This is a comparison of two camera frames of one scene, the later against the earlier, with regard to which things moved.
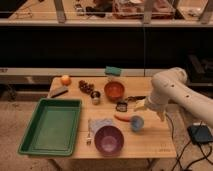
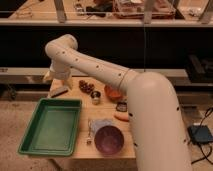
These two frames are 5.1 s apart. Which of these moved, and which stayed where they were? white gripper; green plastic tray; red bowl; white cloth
Moved: white gripper
Stayed: red bowl; green plastic tray; white cloth
